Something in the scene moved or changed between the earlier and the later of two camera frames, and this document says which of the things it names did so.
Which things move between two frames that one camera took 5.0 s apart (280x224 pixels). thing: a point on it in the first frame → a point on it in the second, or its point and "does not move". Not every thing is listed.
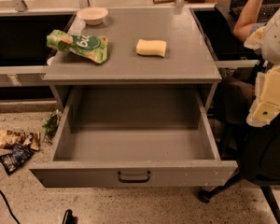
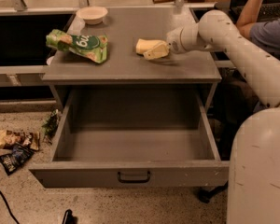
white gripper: (276, 37) → (176, 41)
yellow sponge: (151, 48) does not move
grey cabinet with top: (189, 60) does not move
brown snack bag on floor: (7, 138) does not move
